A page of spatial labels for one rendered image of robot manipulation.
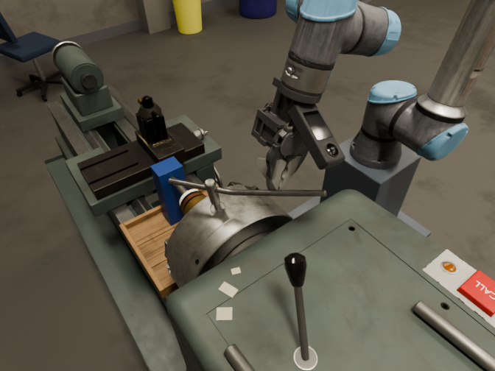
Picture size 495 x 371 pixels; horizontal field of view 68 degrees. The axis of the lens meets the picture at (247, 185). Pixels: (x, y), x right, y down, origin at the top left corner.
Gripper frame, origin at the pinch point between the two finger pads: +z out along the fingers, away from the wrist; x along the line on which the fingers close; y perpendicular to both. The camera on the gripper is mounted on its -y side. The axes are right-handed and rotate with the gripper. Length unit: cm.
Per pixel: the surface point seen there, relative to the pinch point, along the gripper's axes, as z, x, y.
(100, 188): 43, 12, 62
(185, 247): 19.3, 12.1, 8.7
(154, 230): 48, 1, 42
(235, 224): 11.2, 4.1, 4.0
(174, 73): 102, -144, 295
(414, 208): 85, -182, 31
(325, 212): 4.7, -10.9, -5.5
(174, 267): 25.6, 13.5, 9.2
